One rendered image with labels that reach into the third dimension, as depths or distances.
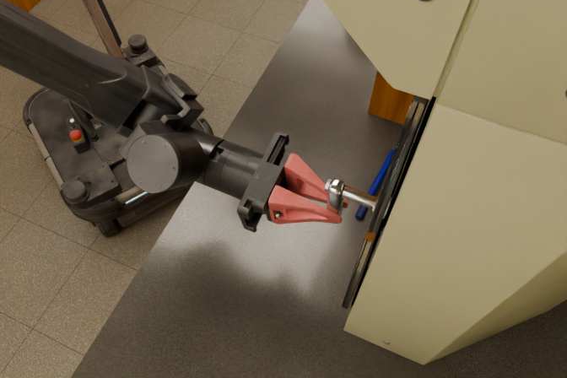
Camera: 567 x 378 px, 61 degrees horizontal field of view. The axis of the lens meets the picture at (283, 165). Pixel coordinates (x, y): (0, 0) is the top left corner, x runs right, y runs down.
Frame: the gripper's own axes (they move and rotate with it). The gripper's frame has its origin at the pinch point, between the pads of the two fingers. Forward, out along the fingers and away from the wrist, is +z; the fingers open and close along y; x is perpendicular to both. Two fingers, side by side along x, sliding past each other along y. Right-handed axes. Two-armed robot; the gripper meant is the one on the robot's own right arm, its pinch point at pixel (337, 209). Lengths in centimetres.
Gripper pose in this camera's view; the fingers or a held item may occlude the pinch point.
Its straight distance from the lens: 52.4
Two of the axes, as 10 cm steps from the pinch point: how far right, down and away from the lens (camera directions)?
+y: 4.1, -8.3, 3.8
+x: 0.7, 4.4, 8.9
